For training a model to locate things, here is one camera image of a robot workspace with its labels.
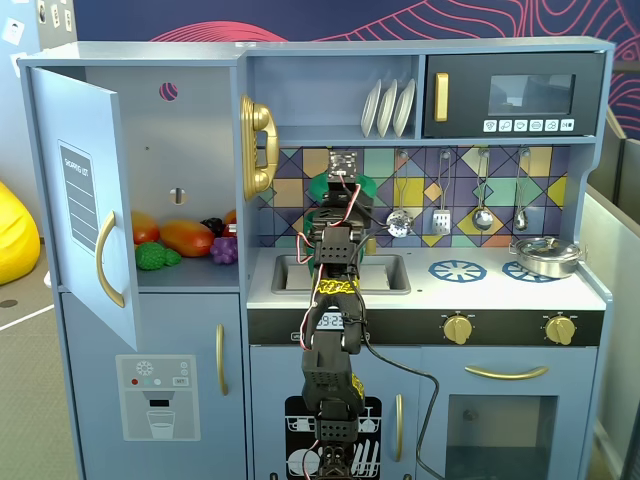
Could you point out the orange red toy peach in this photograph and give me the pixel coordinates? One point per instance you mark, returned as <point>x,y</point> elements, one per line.
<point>144,229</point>

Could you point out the steel slotted spatula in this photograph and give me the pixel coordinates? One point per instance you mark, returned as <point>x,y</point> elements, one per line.
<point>441,222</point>

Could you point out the orange toy fruit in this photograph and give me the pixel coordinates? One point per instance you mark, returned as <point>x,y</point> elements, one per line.
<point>230,218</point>

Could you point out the steel skimmer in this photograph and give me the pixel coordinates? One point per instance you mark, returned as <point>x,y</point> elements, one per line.
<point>399,222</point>

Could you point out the gold toy telephone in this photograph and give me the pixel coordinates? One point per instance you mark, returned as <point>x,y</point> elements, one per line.
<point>260,120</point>

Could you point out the yellow beanbag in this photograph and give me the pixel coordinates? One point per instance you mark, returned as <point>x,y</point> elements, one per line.
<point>15,240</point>

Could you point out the blue freezer door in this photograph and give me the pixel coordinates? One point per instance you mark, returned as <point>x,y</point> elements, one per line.
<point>90,390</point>

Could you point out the grey toy sink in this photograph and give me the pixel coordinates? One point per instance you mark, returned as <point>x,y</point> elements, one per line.
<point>385,277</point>

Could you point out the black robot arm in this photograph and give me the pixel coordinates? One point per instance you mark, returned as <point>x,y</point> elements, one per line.
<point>325,370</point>

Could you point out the steel toy pot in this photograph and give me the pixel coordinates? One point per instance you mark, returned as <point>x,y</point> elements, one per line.
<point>545,265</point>

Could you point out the steel spoon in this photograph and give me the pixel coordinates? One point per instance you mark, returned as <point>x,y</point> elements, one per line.
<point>521,219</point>

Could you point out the dishwasher door with dish print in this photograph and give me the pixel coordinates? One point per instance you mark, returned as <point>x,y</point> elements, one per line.
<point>270,375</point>

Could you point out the blue fridge door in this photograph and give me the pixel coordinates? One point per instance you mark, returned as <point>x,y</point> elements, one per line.
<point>75,125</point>

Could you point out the black wrist camera board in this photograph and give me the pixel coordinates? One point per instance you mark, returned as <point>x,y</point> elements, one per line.
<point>343,162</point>

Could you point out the white toy plate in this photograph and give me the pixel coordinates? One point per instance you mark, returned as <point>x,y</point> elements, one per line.
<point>386,110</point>
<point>404,107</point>
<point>370,110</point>

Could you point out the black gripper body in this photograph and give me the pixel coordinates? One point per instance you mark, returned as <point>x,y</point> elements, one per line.
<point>344,206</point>

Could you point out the green toy container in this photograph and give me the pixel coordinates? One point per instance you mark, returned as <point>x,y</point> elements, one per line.
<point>316,186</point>

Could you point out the blue toy kitchen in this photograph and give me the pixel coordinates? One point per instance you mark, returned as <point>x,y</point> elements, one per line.
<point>450,295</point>

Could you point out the steel ladle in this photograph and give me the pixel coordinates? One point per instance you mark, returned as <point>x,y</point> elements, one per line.
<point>483,219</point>

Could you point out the black toy microwave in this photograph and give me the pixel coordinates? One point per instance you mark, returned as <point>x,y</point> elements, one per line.
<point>465,70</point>

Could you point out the purple toy grapes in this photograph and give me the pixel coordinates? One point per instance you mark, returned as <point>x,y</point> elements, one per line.
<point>224,250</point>

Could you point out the orange toy mango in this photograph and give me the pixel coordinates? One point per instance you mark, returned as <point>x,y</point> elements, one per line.
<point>186,240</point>

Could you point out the gold stove knob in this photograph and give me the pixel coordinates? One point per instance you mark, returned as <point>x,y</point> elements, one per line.
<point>458,330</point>
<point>560,330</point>

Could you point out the dark toy berries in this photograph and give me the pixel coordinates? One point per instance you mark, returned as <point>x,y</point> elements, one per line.
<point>212,226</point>

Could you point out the blue oven door with window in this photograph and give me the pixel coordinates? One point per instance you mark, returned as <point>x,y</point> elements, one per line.
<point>500,400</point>

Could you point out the grey office partition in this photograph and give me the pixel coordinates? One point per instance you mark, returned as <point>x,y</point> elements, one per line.
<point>610,300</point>

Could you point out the gold toy faucet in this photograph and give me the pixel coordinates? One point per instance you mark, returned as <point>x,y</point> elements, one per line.
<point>370,245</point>

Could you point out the white wall card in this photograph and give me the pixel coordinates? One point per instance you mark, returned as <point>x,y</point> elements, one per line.
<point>11,30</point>

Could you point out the green toy broccoli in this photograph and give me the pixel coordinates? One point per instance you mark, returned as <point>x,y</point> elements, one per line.
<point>152,257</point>

